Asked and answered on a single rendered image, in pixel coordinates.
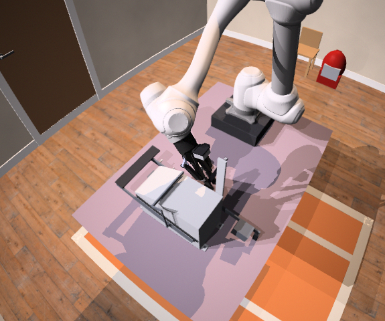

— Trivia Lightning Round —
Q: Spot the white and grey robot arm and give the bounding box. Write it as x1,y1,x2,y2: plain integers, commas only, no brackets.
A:
140,0,323,143

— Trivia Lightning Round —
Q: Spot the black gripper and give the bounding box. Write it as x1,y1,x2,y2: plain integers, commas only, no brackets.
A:
173,132,216,190

